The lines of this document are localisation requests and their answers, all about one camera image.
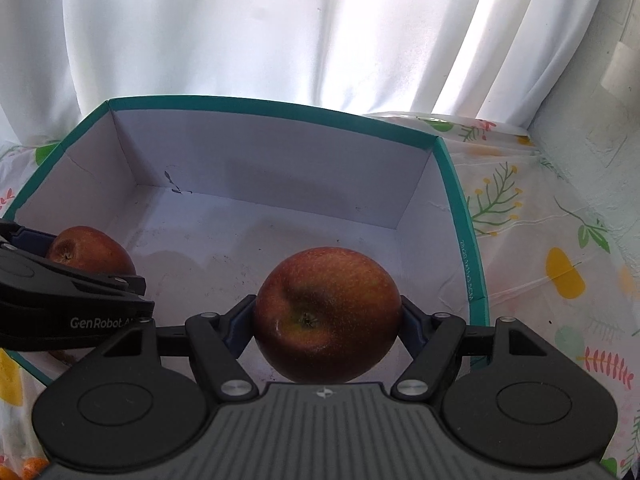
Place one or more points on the floral plastic tablecloth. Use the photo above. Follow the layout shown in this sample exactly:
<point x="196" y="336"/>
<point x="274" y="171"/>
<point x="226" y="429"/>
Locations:
<point x="530" y="245"/>

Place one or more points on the teal cardboard box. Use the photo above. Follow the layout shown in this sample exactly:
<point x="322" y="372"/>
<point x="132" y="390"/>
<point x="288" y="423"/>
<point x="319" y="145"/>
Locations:
<point x="280" y="210"/>

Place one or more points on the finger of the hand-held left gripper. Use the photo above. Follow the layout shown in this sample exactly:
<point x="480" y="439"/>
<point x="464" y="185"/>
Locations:
<point x="37" y="240"/>
<point x="112" y="282"/>

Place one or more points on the orange mandarin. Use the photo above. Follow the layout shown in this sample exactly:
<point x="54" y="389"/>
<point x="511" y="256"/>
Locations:
<point x="31" y="470"/>

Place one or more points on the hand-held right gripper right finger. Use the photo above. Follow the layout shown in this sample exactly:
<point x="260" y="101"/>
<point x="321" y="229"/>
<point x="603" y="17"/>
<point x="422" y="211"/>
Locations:
<point x="411" y="324"/>

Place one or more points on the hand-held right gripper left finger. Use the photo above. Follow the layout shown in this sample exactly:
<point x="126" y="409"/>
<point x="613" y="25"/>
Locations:
<point x="241" y="324"/>

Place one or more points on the red apple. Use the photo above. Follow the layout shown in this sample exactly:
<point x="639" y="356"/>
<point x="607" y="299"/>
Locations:
<point x="90" y="252"/>
<point x="326" y="313"/>

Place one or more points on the white curtain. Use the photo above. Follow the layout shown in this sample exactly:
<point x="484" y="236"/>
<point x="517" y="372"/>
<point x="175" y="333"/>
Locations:
<point x="250" y="35"/>

